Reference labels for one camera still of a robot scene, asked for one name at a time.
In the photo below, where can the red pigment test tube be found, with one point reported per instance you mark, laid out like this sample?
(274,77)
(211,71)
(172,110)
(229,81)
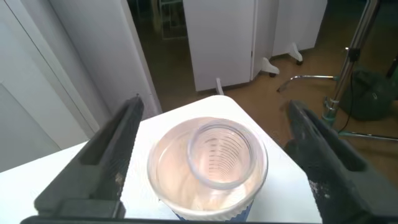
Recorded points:
(220,183)

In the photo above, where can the dark green bag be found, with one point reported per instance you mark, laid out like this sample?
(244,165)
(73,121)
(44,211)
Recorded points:
(370,96)

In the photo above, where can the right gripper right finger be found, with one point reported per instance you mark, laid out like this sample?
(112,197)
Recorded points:
(339,180)

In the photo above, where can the chrome light stand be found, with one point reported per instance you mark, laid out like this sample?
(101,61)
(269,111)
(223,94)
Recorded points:
(357,37)

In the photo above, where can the blue white paper cup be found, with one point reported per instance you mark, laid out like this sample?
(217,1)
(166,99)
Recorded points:
(199,214)

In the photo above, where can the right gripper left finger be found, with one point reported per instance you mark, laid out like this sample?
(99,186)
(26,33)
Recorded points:
(99,168)

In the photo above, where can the white folding partition screen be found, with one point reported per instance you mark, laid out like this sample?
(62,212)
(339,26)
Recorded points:
(77,62)
(224,40)

